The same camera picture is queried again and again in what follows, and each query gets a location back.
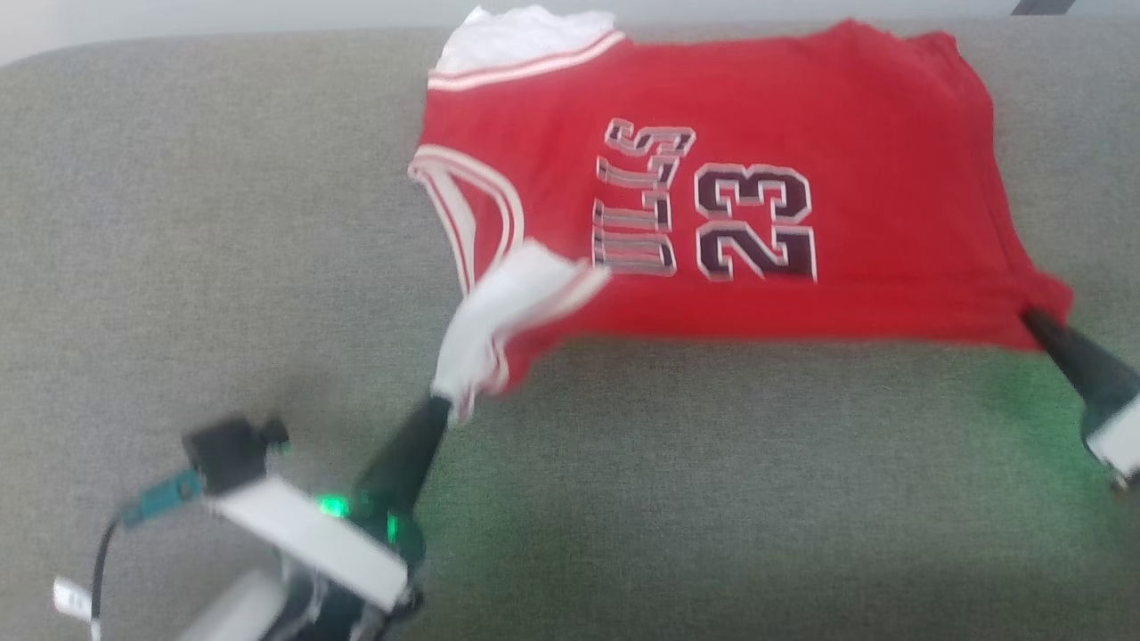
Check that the red basketball jersey number 23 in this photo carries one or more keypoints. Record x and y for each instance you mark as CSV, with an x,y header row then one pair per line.
x,y
891,178

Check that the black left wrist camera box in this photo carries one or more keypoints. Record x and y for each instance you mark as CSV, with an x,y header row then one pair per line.
x,y
227,450

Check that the white green left gripper body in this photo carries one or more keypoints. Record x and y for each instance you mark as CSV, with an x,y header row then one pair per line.
x,y
312,534

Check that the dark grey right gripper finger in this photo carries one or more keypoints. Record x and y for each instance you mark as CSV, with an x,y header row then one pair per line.
x,y
1087,365

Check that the white green right gripper body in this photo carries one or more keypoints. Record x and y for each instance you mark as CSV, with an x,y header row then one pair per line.
x,y
1120,441

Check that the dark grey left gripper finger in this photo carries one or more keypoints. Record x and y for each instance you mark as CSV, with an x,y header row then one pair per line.
x,y
401,463

